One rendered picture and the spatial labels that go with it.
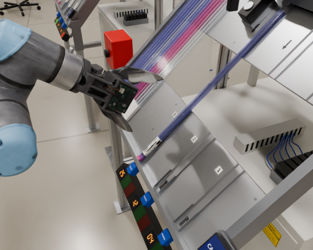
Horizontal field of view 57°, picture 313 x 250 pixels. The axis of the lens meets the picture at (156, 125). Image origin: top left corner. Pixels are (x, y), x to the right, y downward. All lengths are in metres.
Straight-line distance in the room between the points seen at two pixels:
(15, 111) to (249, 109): 0.92
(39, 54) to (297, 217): 0.73
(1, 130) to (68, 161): 1.44
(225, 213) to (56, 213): 1.16
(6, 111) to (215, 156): 0.42
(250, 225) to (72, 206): 1.20
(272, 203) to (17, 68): 0.50
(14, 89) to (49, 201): 1.20
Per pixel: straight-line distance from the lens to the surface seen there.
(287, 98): 1.33
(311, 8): 0.73
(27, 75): 0.55
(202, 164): 0.67
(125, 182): 0.83
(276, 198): 0.56
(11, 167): 0.47
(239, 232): 0.58
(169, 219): 0.66
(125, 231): 1.51
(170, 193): 0.70
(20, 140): 0.44
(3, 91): 0.55
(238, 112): 1.18
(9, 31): 0.54
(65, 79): 0.56
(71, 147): 1.97
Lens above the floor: 1.28
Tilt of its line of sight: 38 degrees down
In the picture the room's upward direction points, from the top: straight up
